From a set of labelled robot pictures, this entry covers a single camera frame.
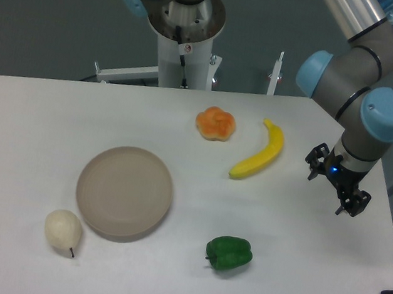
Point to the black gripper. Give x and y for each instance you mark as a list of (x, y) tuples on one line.
[(352, 200)]

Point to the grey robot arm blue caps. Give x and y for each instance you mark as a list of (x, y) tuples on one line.
[(344, 86)]

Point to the yellow banana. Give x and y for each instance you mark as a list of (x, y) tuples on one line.
[(259, 161)]

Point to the green bell pepper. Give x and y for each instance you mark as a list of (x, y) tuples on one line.
[(226, 253)]

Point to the orange flower-shaped bread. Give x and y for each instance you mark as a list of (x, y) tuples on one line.
[(215, 124)]

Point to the beige round plate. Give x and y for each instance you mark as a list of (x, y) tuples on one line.
[(124, 192)]

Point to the pale white pear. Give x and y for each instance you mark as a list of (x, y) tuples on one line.
[(63, 230)]

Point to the white metal bracket right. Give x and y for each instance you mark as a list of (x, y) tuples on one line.
[(276, 75)]

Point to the white metal bracket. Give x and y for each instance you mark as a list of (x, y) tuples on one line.
[(276, 75), (125, 74)]

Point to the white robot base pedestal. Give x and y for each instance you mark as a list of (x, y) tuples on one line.
[(185, 35)]

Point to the white metal bracket left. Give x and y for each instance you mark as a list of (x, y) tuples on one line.
[(125, 74)]

